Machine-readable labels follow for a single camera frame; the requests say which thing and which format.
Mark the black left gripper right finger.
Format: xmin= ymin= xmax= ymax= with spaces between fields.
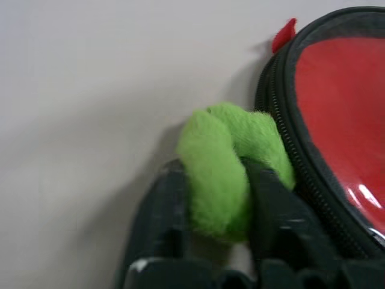
xmin=245 ymin=160 xmax=348 ymax=267

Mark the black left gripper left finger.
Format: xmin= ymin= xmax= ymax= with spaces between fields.
xmin=128 ymin=158 xmax=197 ymax=264

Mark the green fuzzy zipper pull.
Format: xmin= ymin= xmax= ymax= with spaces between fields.
xmin=175 ymin=101 xmax=297 ymax=243

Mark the red zippered pouch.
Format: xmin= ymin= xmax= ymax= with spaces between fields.
xmin=253 ymin=5 xmax=385 ymax=263

